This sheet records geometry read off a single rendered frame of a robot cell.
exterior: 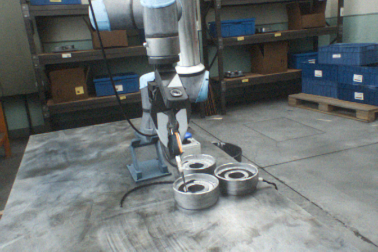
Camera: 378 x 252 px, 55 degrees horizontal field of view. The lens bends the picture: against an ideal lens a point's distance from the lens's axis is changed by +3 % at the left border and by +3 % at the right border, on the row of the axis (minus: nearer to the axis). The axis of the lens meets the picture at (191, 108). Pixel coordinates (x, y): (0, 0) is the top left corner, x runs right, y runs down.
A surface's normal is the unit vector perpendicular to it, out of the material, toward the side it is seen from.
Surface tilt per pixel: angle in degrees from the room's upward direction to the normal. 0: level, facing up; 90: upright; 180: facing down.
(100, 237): 0
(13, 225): 0
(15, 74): 90
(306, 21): 87
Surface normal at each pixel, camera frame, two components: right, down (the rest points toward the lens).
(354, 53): -0.87, 0.18
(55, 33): 0.33, 0.18
